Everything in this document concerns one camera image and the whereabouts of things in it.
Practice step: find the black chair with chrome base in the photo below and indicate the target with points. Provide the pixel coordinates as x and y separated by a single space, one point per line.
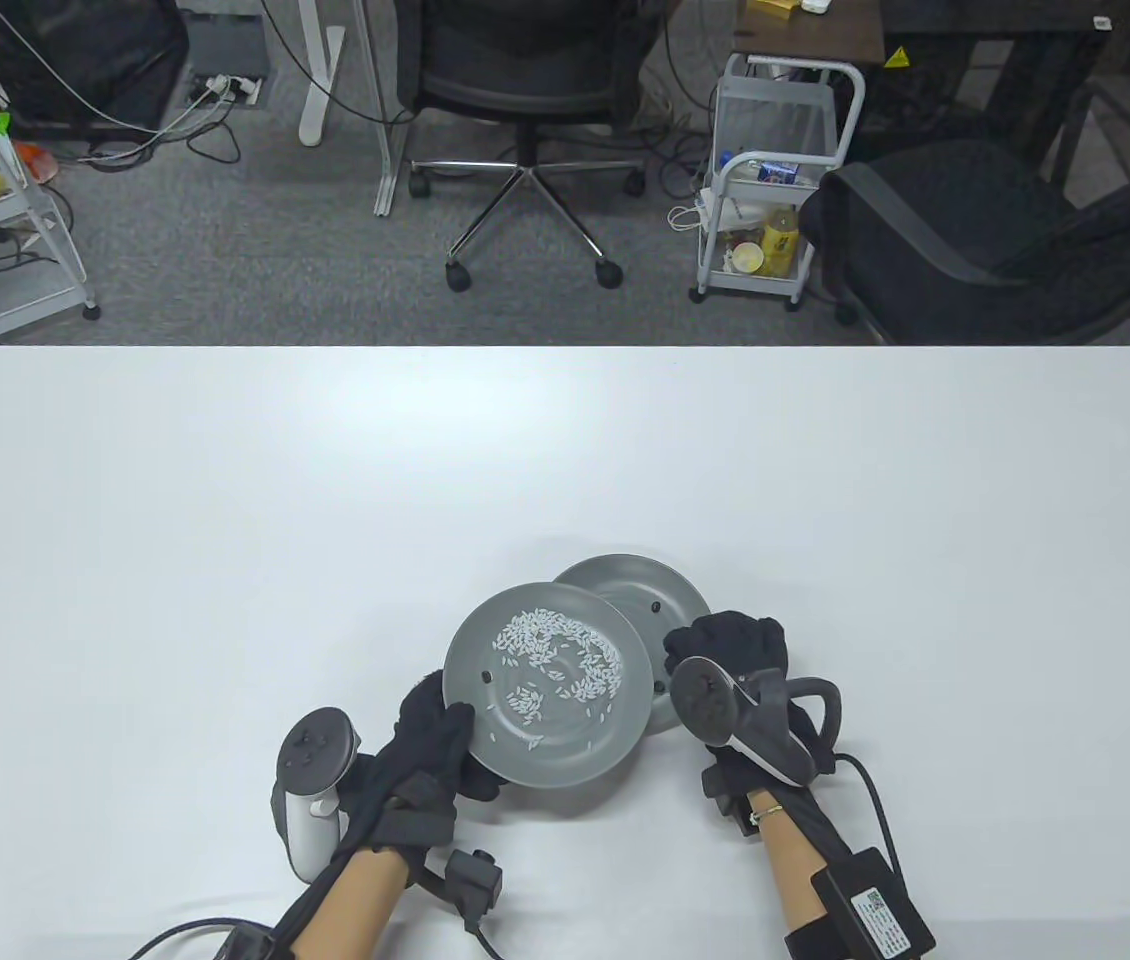
525 95

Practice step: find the person's left hand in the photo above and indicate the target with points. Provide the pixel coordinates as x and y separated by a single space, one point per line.
415 765

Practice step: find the person's left forearm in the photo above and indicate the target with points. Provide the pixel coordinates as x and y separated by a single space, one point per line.
355 910

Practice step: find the pile of white rice grains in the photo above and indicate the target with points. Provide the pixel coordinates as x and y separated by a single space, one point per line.
535 630

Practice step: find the white mesh trolley cart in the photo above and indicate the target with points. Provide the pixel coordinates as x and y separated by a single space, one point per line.
775 120

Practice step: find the person's right hand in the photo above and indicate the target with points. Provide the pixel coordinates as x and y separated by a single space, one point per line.
735 640

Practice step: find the large black case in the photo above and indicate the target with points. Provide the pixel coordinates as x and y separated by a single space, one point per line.
95 70

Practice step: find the paper cup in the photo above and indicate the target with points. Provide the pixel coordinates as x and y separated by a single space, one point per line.
747 259

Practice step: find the yellow warning sticker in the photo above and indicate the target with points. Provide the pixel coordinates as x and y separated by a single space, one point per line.
896 58

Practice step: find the yellow drink bottle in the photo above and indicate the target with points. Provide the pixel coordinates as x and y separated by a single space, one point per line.
780 245

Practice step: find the yellow box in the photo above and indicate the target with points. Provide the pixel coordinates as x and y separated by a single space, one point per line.
770 8

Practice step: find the black forearm box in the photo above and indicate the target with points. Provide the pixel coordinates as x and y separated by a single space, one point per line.
250 945

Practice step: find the grey plate holding rice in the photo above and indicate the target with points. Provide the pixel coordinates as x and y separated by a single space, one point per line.
565 765

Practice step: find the VR controller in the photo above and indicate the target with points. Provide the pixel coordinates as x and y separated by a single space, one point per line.
705 700
310 830

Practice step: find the person's right forearm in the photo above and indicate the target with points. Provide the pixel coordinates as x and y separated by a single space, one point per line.
790 870

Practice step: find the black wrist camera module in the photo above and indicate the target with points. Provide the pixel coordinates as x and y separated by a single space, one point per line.
473 880

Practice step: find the white desk leg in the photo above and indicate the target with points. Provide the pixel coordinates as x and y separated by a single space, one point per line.
385 170
317 100

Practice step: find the dark grey floor box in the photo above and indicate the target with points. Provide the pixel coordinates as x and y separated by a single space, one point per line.
230 40

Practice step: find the orange plastic item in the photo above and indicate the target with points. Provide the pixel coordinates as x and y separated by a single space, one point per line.
35 162

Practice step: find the black box with white label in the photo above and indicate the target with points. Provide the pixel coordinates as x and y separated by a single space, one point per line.
860 905

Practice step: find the black armchair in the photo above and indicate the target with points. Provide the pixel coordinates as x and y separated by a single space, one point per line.
975 210

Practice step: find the blue packet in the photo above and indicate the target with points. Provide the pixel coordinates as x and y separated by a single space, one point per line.
778 172

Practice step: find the brown wooden table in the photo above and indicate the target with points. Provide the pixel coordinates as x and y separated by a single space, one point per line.
825 35

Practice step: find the black cabinet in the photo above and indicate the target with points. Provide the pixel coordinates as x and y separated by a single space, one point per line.
985 70

